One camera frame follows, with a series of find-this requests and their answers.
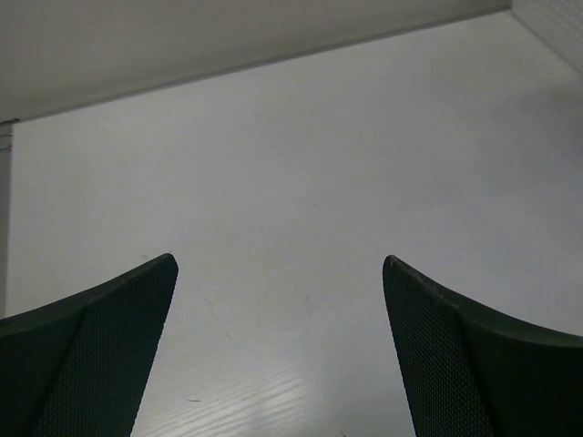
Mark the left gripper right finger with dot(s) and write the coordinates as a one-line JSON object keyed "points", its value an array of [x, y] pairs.
{"points": [[469, 370]]}

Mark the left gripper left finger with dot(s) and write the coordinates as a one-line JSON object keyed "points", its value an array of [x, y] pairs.
{"points": [[79, 366]]}

